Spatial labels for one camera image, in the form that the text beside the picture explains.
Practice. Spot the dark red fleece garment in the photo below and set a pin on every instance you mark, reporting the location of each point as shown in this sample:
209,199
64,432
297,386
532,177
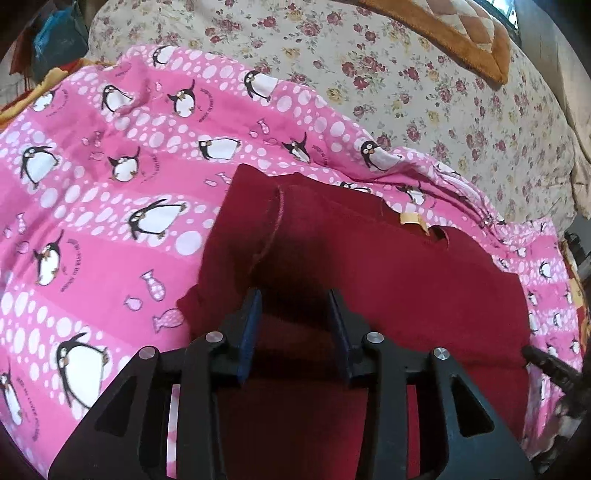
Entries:
295,239

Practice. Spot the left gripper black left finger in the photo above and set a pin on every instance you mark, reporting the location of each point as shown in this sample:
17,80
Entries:
124,434

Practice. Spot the orange yellow blanket edge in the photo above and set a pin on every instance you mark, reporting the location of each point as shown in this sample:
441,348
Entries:
8,113

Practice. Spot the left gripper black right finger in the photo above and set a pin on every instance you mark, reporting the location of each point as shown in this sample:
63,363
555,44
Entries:
425,398

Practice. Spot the pink penguin print blanket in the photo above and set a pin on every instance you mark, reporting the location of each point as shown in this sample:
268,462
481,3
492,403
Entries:
111,182

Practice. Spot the blue plastic bag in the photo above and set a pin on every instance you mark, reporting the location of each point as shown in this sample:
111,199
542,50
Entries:
62,39

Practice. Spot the orange checkered cushion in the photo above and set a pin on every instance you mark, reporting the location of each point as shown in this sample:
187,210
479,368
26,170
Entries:
463,28

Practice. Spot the floral cream bedspread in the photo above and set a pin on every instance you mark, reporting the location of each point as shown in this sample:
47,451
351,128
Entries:
513,141

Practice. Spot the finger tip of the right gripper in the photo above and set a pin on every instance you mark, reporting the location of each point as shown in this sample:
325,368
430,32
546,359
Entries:
560,373

